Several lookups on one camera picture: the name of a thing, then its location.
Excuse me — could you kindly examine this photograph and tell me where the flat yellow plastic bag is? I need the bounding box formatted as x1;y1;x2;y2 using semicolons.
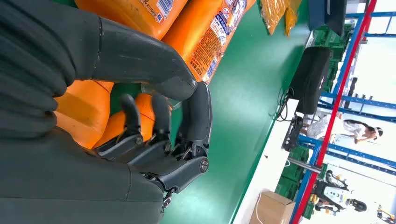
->
260;0;290;35

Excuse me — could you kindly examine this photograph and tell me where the black zip carry case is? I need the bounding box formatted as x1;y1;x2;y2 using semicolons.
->
289;46;332;115

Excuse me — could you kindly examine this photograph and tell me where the silver metal post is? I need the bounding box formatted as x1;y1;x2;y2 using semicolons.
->
288;157;322;174

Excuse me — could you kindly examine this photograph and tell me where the white black background robot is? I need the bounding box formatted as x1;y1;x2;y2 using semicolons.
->
312;170;367;217

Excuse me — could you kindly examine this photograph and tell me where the green plastic crate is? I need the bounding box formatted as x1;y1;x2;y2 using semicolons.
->
289;145;312;163
275;175;299;202
323;58;340;93
314;24;354;61

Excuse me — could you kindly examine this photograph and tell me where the blue metal rack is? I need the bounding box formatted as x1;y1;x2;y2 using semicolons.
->
318;11;396;123
289;134;396;224

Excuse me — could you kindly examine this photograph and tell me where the white cable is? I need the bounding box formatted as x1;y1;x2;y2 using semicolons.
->
255;191;263;224

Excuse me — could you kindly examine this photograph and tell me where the cardboard box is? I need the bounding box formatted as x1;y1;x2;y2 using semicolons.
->
249;190;296;224

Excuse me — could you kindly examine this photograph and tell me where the red metal beam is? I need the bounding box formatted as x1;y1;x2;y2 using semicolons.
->
290;0;378;224

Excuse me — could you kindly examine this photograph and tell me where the black cable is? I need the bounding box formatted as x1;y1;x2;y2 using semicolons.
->
275;86;295;123

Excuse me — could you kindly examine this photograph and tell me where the black remote controller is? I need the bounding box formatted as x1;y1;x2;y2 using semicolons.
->
281;116;304;152

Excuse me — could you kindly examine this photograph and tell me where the white long table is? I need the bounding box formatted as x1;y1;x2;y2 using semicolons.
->
232;31;316;224

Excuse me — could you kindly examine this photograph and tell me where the crumpled yellow plastic bag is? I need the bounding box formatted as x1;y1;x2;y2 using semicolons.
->
284;0;302;38

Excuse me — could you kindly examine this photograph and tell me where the green table mat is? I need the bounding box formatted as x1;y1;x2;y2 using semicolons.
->
51;0;314;224

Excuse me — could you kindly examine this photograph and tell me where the person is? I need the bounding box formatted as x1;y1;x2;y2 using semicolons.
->
340;119;384;146

